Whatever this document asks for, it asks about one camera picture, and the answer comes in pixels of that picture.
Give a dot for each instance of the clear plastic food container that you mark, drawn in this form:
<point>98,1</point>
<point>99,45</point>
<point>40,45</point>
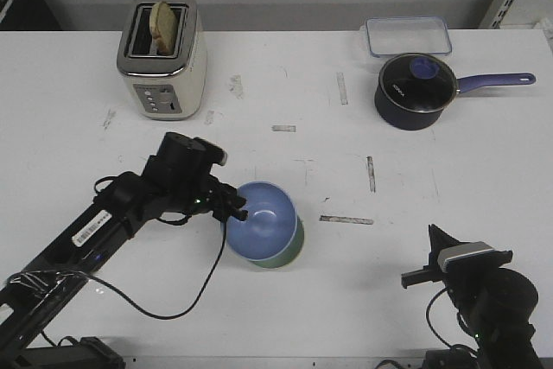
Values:
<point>390,36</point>

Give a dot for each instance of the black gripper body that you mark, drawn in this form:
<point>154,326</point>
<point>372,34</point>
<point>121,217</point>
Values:
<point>469,276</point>
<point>181,177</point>

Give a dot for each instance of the toast bread slice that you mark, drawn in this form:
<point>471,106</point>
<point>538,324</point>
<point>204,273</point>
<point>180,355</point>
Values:
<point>163,26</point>

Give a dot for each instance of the blue bowl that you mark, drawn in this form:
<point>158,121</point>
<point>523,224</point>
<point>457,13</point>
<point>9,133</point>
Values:
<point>270,224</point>

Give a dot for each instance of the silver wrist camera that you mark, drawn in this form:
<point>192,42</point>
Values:
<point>453,254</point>
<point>213,153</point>

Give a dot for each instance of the cream two-slot toaster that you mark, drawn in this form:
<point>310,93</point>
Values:
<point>164,87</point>

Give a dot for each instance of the green bowl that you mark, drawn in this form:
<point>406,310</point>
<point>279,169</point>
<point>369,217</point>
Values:
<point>288,254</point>

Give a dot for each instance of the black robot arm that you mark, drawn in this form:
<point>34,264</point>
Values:
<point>493,304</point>
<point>40,291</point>

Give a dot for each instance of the dark blue saucepan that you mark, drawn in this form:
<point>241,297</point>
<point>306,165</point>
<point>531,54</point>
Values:
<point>409,120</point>

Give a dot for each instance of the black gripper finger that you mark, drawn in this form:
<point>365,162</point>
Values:
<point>441,240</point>
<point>223,214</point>
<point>432,255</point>
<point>230,199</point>

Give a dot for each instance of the glass lid with blue knob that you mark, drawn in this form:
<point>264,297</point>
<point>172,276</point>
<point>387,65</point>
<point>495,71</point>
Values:
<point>418,82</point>

